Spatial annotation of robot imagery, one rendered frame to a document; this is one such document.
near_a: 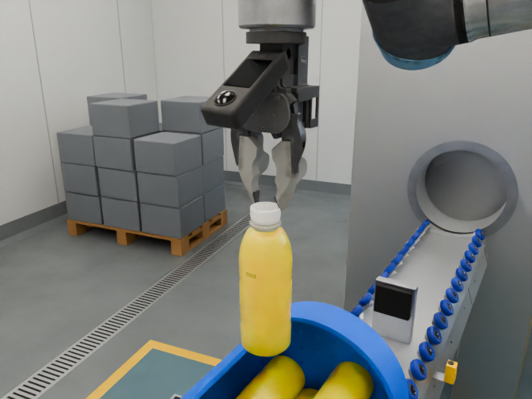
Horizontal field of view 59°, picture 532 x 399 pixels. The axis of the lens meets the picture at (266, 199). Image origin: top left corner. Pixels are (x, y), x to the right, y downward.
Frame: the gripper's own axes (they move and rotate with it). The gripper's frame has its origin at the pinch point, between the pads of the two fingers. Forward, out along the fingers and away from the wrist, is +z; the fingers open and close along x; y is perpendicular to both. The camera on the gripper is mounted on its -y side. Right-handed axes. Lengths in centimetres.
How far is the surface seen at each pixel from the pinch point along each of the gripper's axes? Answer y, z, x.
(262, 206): -0.2, 0.9, 0.4
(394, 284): 57, 36, -3
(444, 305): 72, 47, -13
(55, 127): 231, 51, 374
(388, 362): 13.3, 27.3, -13.9
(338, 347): 15.7, 29.3, -4.8
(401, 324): 57, 47, -5
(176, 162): 217, 63, 211
